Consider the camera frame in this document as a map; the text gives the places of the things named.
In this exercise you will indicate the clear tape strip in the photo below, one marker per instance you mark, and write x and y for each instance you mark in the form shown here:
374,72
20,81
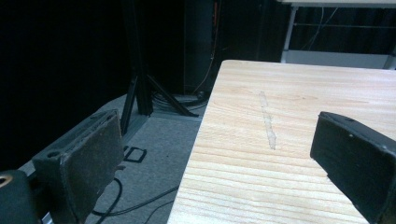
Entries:
267,119

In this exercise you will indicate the white metal table frame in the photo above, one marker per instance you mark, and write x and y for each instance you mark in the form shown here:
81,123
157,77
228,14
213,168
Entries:
330,57

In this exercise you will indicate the black metal stand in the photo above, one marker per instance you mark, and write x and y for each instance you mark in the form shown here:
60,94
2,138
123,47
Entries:
141,81

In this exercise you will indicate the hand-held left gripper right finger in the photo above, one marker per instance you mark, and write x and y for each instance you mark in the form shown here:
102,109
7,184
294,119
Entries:
355,158

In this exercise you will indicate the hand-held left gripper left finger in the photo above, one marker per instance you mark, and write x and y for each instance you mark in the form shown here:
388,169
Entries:
90,165

